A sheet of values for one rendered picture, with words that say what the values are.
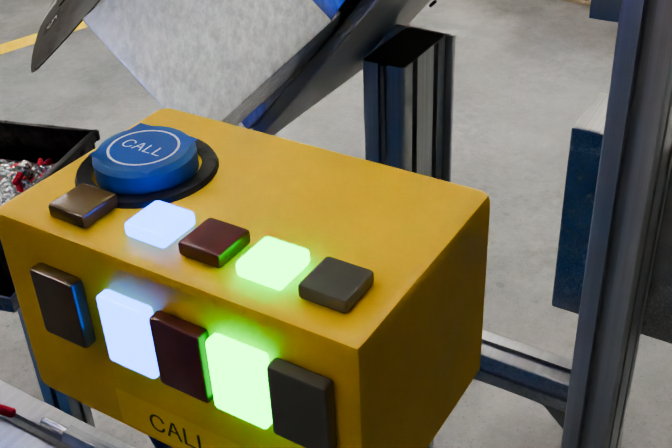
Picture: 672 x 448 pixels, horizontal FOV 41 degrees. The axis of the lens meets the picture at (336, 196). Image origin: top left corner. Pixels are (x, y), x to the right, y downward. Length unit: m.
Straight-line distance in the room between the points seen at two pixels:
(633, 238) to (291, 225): 0.53
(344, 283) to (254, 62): 0.43
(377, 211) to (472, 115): 2.43
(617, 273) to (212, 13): 0.42
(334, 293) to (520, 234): 1.95
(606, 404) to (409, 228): 0.65
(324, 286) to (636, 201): 0.54
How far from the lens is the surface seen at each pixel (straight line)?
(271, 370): 0.28
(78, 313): 0.34
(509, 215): 2.28
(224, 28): 0.70
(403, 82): 0.83
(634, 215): 0.80
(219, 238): 0.30
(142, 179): 0.34
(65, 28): 0.85
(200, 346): 0.30
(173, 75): 0.70
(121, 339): 0.32
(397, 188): 0.33
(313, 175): 0.34
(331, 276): 0.28
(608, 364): 0.90
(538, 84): 2.96
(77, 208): 0.33
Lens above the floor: 1.25
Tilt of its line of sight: 32 degrees down
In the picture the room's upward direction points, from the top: 3 degrees counter-clockwise
